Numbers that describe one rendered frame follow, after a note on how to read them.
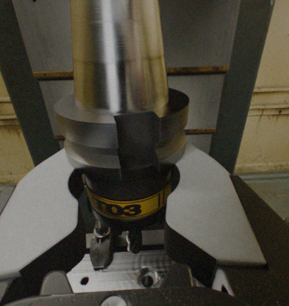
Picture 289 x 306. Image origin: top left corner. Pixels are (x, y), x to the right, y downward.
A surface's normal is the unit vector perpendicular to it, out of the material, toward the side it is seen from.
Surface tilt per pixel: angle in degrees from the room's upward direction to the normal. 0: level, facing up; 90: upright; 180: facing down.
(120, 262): 0
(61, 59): 88
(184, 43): 90
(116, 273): 0
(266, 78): 90
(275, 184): 0
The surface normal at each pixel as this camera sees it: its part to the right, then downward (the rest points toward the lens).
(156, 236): -0.03, -0.86
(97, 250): 0.00, -0.60
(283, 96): 0.04, 0.50
